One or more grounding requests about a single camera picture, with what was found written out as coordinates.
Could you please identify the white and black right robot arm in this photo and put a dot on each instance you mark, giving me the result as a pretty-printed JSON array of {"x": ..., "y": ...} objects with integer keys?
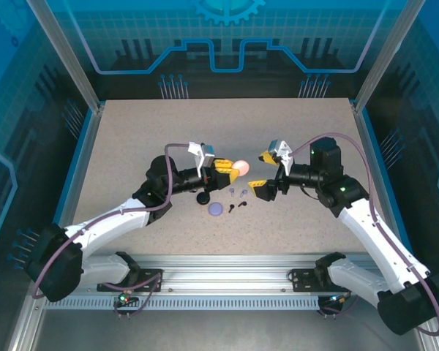
[{"x": 358, "y": 223}]

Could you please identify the purple earbud charging case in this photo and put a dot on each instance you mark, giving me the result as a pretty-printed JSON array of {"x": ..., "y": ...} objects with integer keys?
[{"x": 216, "y": 208}]

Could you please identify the black earbud charging case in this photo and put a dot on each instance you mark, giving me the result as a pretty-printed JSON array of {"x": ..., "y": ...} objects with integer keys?
[{"x": 203, "y": 199}]

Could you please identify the aluminium and blue right side rail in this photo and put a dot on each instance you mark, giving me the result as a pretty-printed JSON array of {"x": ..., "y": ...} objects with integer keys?
[{"x": 372, "y": 146}]

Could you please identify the left connector with green light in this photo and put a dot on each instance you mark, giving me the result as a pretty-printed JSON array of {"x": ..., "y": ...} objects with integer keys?
[{"x": 123, "y": 298}]

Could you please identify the pink earbud charging case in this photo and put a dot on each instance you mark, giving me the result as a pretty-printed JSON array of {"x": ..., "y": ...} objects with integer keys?
[{"x": 242, "y": 167}]

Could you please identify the connector with green light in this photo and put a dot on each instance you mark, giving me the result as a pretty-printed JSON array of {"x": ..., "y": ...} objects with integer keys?
[
  {"x": 123, "y": 298},
  {"x": 334, "y": 300}
]

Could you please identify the aluminium left frame post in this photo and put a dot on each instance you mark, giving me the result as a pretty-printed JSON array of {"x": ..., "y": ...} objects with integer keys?
[{"x": 67, "y": 55}]

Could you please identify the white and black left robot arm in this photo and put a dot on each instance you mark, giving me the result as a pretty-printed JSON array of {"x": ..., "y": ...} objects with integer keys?
[{"x": 106, "y": 223}]

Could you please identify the aluminium and blue left side rail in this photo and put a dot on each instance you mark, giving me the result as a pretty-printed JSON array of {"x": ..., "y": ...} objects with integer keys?
[{"x": 85, "y": 146}]

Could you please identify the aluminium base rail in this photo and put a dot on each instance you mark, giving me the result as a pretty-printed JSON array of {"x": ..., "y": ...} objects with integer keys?
[{"x": 223, "y": 272}]

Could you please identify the aluminium right frame post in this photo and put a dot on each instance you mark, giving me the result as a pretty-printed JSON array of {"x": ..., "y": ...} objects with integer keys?
[{"x": 389, "y": 55}]

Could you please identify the aluminium and blue rail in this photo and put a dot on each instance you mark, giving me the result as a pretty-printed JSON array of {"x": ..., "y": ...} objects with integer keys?
[
  {"x": 372, "y": 146},
  {"x": 85, "y": 146}
]

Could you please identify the aluminium frame post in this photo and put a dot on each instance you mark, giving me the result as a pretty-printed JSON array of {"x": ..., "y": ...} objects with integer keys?
[
  {"x": 67, "y": 55},
  {"x": 389, "y": 55}
]

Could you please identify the right connector with green light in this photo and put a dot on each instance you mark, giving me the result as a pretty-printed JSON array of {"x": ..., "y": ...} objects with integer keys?
[{"x": 334, "y": 300}]

